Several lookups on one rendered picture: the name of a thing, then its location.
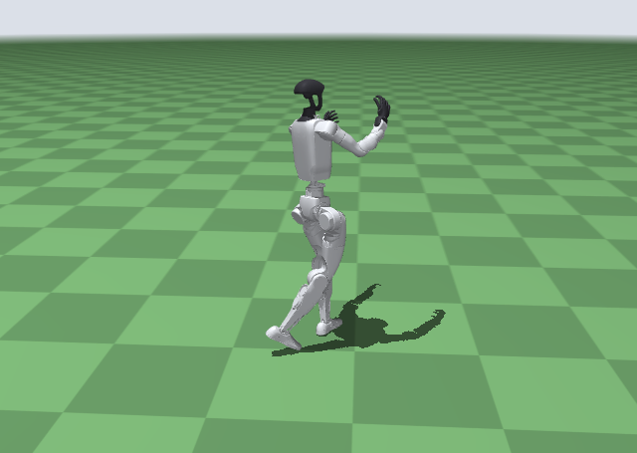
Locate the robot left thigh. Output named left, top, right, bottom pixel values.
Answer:
left=292, top=203, right=325, bottom=269

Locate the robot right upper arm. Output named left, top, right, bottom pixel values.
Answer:
left=315, top=120, right=369, bottom=157

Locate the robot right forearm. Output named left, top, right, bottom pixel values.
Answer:
left=359, top=119, right=387, bottom=152

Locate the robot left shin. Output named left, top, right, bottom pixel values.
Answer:
left=312, top=257, right=332, bottom=324

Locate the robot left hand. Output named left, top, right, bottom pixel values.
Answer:
left=323, top=111, right=339, bottom=123

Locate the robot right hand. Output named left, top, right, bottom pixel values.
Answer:
left=373, top=96, right=390, bottom=126

